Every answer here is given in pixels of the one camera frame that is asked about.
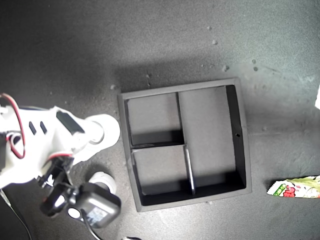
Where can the black camera bracket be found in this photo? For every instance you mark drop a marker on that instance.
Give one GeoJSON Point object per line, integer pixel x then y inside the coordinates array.
{"type": "Point", "coordinates": [56, 172]}

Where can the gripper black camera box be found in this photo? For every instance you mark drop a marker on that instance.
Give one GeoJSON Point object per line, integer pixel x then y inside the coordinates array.
{"type": "Point", "coordinates": [100, 207]}

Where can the black tray with wells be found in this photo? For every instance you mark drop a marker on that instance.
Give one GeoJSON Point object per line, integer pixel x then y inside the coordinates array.
{"type": "Point", "coordinates": [207, 120]}

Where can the green red snack bar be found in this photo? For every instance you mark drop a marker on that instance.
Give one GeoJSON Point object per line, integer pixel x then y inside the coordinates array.
{"type": "Point", "coordinates": [295, 190]}

